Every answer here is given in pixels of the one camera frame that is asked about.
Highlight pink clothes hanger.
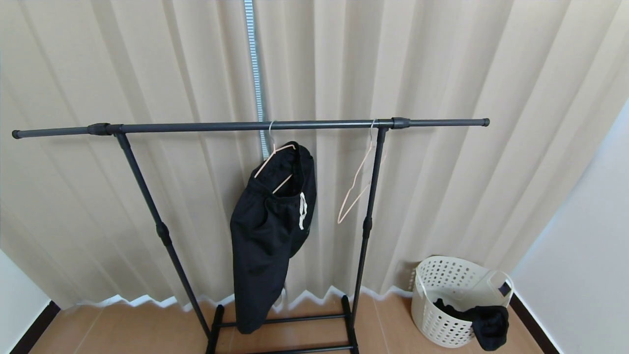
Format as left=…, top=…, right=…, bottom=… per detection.
left=337, top=119, right=389, bottom=225
left=254, top=120, right=296, bottom=195

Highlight black shorts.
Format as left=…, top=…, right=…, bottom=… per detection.
left=229, top=142, right=317, bottom=335

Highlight black clothes rack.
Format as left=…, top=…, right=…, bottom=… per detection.
left=12, top=117, right=491, bottom=354

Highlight white laundry basket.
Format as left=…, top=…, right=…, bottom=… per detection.
left=411, top=256, right=515, bottom=349

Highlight beige curtain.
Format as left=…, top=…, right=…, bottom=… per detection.
left=0, top=0, right=629, bottom=310

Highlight black garment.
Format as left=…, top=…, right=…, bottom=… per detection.
left=432, top=297, right=510, bottom=352

